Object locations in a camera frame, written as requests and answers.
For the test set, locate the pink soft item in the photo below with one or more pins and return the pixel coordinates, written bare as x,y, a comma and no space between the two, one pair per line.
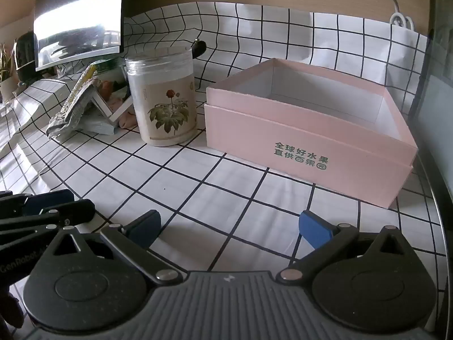
127,118

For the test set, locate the clear jar with flower label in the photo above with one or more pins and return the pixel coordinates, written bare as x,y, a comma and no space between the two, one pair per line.
159,113

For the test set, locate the jar with green lid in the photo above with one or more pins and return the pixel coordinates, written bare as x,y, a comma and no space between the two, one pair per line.
108,64

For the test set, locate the dark glass panel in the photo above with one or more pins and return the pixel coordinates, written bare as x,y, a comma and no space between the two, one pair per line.
439,95

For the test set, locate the small white frame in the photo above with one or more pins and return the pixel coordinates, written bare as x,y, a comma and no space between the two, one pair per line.
122,108

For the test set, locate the person's left hand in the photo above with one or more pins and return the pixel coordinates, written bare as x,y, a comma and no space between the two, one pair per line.
10,308

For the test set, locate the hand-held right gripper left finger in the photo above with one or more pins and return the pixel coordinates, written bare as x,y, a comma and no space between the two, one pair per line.
143,228

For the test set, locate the white checkered tablecloth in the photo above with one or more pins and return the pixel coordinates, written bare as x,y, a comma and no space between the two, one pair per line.
212,191

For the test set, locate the computer monitor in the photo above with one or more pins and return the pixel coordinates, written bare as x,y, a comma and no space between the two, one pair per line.
78,14

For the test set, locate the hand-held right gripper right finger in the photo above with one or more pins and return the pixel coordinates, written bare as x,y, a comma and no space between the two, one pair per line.
315,232

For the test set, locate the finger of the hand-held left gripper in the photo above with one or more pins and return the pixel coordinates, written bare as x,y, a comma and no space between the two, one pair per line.
70,209
49,199

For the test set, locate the pink cardboard box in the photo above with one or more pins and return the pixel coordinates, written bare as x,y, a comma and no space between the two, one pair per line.
283,138

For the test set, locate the teal packet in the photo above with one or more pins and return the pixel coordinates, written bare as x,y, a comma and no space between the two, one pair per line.
102,126

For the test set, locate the black plush object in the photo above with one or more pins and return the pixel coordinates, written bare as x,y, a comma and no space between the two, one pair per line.
199,47

